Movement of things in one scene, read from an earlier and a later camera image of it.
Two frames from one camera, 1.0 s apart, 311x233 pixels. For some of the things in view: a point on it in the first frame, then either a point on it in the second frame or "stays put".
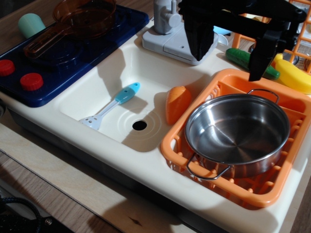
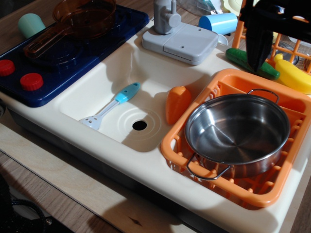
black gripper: (273, 23) → (291, 18)
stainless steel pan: (245, 133) stays put
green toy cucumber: (243, 58) stays put
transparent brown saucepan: (81, 19) stays put
